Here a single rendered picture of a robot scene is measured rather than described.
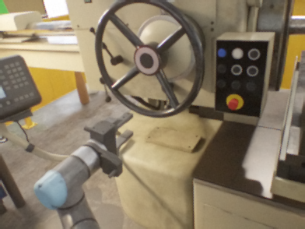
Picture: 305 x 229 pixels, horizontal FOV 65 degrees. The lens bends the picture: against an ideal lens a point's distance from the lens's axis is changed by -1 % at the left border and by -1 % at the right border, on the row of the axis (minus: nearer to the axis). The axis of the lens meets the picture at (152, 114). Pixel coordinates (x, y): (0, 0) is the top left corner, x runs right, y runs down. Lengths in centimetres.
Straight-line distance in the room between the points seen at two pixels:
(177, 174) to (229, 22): 82
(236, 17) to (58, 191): 70
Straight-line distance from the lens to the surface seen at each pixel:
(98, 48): 83
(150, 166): 141
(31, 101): 118
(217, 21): 87
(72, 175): 59
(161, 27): 82
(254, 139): 159
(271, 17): 95
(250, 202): 128
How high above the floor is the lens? 150
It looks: 28 degrees down
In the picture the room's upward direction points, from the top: 7 degrees counter-clockwise
